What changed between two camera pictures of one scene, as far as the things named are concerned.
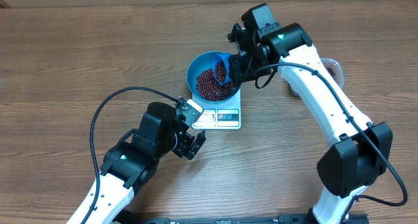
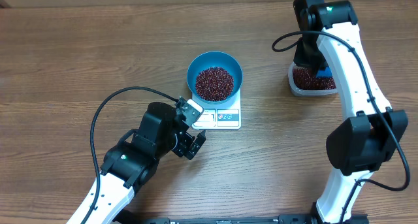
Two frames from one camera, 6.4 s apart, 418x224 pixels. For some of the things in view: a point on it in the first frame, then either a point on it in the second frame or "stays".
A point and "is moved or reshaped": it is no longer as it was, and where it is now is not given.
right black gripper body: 245,65 to 310,54
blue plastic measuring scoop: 219,63 is moved or reshaped
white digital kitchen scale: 224,116 stays
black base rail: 281,219 stays
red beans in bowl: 209,88 stays
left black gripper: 186,139 stays
